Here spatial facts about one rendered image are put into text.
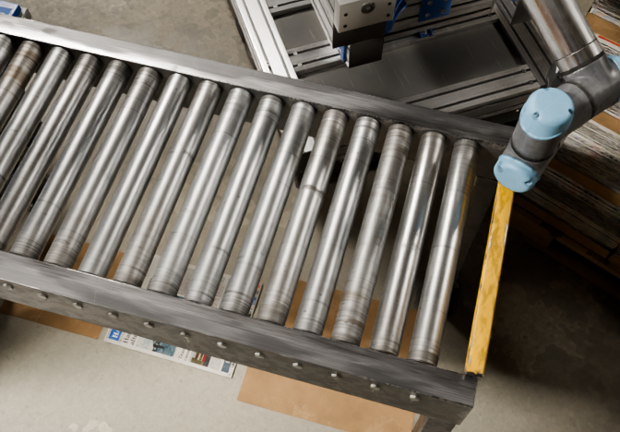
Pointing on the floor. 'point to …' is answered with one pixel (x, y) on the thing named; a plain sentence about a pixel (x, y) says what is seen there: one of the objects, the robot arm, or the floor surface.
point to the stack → (578, 198)
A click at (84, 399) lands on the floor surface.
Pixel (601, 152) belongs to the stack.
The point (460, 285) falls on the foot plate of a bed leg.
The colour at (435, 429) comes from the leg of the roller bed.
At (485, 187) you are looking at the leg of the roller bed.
